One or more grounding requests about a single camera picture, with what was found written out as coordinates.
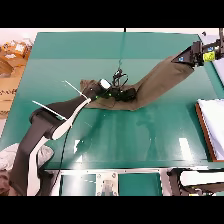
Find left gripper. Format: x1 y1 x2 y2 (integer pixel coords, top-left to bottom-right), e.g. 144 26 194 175
114 87 137 102

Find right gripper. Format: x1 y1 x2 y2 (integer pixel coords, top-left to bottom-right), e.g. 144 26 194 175
175 41 205 68

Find brown shirt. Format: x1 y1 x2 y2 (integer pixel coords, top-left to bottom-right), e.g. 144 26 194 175
79 54 196 112

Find cardboard boxes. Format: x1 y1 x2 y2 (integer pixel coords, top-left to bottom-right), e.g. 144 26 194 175
0 39 34 118

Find grey garment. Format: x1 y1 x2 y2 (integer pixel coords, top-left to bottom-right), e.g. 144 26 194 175
0 143 55 172

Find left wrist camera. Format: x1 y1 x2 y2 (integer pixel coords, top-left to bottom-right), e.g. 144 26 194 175
112 67 130 88

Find black cable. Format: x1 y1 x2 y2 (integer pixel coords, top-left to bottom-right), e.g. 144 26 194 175
57 123 75 197

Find silver frame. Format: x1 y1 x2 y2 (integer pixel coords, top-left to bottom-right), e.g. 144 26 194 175
43 168 224 197

